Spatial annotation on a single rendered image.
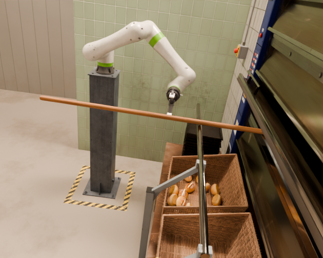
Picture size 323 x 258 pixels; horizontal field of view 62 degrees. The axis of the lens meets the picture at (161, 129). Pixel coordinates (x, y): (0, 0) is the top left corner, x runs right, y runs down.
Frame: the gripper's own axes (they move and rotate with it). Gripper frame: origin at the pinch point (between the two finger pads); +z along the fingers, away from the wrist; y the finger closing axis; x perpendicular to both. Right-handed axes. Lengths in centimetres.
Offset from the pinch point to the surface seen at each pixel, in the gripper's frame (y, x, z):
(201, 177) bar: 5, -20, 57
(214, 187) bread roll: 58, -40, -4
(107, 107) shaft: 3.5, 36.7, 7.7
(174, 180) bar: 18.5, -9.1, 45.4
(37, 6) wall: -13, 220, -252
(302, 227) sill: 5, -57, 75
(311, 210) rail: -20, -43, 96
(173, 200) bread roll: 59, -11, 16
